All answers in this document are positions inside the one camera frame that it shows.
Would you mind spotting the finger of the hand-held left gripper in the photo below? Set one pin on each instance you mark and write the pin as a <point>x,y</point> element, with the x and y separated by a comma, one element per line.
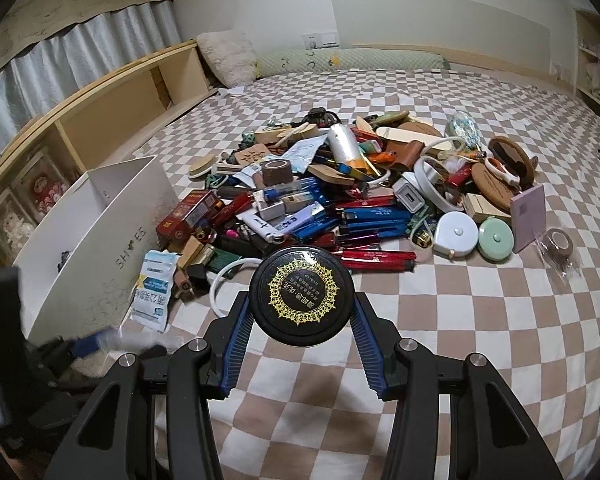
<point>85,345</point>

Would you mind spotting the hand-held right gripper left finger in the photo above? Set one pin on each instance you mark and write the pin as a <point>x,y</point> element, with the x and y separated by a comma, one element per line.
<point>235,342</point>

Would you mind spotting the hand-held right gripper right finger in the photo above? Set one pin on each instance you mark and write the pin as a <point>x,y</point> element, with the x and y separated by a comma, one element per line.
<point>367,342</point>

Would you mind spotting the black round tin gold print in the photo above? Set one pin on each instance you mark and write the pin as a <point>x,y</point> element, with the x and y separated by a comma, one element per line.
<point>300,295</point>

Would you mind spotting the white shoe box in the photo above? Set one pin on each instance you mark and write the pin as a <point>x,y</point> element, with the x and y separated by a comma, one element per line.
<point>90,240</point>

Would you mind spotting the red lighter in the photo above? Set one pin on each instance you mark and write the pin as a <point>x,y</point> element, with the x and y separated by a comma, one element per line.
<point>377,260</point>

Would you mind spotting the dark green box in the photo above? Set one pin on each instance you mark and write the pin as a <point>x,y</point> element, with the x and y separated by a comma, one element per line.
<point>225,260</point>

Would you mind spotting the checkered blanket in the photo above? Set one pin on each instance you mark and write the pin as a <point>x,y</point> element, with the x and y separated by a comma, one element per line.
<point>455,360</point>

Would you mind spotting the gold metal cap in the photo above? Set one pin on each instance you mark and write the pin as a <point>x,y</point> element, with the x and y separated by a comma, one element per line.
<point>421,239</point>

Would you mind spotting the white soft toy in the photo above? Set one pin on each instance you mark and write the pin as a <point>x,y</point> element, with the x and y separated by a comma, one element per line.
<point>15,230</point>

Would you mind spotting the white printed lighter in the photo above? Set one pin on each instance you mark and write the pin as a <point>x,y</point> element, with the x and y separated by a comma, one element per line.
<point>260,222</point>

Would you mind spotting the red cigarette box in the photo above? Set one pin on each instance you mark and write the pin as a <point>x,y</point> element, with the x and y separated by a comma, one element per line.
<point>187,215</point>

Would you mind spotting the white tape measure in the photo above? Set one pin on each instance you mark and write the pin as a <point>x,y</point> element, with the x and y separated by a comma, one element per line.
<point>455,235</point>

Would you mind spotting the white power adapter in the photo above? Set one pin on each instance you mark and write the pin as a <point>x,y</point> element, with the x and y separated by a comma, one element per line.
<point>409,196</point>

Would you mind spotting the pink soft toy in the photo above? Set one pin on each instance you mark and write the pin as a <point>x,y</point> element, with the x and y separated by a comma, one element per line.
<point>47,192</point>

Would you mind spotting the green tape measure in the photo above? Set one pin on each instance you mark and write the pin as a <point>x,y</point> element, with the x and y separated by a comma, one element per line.
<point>495,240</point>

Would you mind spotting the wooden block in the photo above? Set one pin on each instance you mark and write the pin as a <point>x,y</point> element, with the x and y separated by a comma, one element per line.
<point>485,207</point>

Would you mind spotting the wooden brush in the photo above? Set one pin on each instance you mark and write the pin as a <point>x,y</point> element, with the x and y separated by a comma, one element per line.
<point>202,166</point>

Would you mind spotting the white band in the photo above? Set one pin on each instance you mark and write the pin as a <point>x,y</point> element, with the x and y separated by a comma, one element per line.
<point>432,172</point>

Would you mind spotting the wooden square snowflake tile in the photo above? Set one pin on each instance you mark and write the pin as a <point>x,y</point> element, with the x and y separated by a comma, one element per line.
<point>252,155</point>

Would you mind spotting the brown leather case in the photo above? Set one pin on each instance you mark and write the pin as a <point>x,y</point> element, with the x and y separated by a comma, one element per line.
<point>407,155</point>

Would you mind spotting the round wooden coaster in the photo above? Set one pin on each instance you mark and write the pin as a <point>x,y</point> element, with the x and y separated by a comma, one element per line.
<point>490,187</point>

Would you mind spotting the clear plastic film roll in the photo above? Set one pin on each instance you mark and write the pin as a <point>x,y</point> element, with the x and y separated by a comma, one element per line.
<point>343,145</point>

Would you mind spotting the pale blue wipe packet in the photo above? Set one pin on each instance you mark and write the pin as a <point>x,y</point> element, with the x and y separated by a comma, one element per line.
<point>305,152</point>

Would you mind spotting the lilac card box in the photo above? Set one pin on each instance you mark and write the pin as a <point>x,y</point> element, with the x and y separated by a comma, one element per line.
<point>528,217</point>

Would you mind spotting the brown tape roll clear wrap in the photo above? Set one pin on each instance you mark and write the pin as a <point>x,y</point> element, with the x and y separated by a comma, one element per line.
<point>560,247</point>

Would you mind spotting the iridescent pouch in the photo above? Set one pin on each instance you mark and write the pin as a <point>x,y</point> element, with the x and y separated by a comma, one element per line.
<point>462,130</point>

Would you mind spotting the wooden bookshelf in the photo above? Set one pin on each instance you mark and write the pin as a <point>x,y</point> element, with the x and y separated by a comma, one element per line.
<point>110,105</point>

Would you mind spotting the round brown wooden mirror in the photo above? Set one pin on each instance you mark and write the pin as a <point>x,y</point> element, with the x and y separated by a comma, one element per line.
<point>517,152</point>

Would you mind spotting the long green pillow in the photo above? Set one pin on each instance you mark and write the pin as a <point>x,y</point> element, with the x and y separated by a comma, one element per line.
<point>355,62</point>

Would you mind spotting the fluffy white pillow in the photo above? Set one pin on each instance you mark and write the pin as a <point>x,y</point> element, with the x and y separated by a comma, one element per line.
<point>227,57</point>

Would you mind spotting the grey curtain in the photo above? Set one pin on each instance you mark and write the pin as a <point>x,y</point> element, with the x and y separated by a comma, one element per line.
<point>105,35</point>

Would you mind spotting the beige curtain valance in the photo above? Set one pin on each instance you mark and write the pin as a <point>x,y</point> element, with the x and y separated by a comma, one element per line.
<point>80,5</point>

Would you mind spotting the wooden side shelf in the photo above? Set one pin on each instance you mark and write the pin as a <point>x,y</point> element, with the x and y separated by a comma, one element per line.
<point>595,60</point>

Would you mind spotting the white wall panel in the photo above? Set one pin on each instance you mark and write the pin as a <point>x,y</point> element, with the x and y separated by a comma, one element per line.
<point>430,25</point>

